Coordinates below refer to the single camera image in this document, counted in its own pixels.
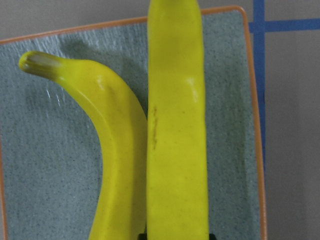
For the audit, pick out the yellow banana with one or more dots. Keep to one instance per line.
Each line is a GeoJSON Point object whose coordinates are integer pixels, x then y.
{"type": "Point", "coordinates": [121, 126]}
{"type": "Point", "coordinates": [177, 176]}

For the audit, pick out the grey square plate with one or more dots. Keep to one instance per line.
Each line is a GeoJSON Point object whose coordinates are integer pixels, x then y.
{"type": "Point", "coordinates": [50, 160]}

